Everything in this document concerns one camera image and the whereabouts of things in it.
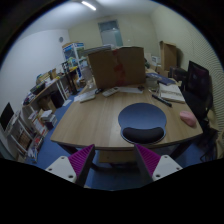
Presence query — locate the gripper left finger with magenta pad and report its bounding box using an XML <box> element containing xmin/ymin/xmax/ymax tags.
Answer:
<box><xmin>46</xmin><ymin>144</ymin><xmax>95</xmax><ymax>187</ymax></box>

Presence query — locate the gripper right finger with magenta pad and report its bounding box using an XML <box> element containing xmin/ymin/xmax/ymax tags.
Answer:
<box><xmin>134</xmin><ymin>144</ymin><xmax>182</xmax><ymax>184</ymax></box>

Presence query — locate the blue mouse pad wrist rest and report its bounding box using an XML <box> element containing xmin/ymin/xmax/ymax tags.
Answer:
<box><xmin>118</xmin><ymin>103</ymin><xmax>166</xmax><ymax>144</ymax></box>

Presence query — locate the black computer monitor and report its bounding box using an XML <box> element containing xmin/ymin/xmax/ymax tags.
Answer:
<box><xmin>0</xmin><ymin>103</ymin><xmax>14</xmax><ymax>130</ymax></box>

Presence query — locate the wooden desk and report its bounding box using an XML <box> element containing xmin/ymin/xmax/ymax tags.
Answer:
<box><xmin>51</xmin><ymin>90</ymin><xmax>202</xmax><ymax>156</ymax></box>

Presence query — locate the white bookshelf with books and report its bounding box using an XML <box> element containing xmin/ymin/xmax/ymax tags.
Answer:
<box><xmin>5</xmin><ymin>111</ymin><xmax>48</xmax><ymax>158</ymax></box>

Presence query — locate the black pen on table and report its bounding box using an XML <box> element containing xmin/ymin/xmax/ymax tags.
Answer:
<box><xmin>152</xmin><ymin>94</ymin><xmax>172</xmax><ymax>107</ymax></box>

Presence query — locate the white keyboard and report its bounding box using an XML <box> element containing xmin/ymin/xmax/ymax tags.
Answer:
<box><xmin>80</xmin><ymin>94</ymin><xmax>96</xmax><ymax>103</ymax></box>

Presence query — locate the open white notebook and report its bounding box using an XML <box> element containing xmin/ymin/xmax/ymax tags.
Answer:
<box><xmin>159</xmin><ymin>83</ymin><xmax>185</xmax><ymax>103</ymax></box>

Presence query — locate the white paper sheet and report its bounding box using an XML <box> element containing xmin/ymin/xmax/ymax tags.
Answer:
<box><xmin>119</xmin><ymin>87</ymin><xmax>143</xmax><ymax>94</ymax></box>

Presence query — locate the white remote control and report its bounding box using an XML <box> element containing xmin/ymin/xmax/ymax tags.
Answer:
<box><xmin>102</xmin><ymin>87</ymin><xmax>119</xmax><ymax>97</ymax></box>

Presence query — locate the black office chair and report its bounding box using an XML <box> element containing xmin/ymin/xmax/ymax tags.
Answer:
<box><xmin>183</xmin><ymin>61</ymin><xmax>213</xmax><ymax>122</ymax></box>

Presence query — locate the dark blue book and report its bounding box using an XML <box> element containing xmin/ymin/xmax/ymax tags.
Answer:
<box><xmin>146</xmin><ymin>73</ymin><xmax>176</xmax><ymax>86</ymax></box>

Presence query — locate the large brown cardboard box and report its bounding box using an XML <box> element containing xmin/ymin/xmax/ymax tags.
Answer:
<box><xmin>89</xmin><ymin>47</ymin><xmax>146</xmax><ymax>89</ymax></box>

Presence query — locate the colourful display cabinet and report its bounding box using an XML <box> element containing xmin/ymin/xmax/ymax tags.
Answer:
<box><xmin>62</xmin><ymin>42</ymin><xmax>86</xmax><ymax>69</ymax></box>

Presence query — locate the white door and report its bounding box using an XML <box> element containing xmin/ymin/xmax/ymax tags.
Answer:
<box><xmin>98</xmin><ymin>20</ymin><xmax>123</xmax><ymax>47</ymax></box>

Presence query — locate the ceiling strip light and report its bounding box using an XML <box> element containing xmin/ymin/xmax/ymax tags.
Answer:
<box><xmin>81</xmin><ymin>1</ymin><xmax>96</xmax><ymax>11</ymax></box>

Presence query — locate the tall cardboard box by wall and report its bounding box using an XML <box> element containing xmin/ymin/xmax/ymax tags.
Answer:
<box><xmin>159</xmin><ymin>41</ymin><xmax>177</xmax><ymax>70</ymax></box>

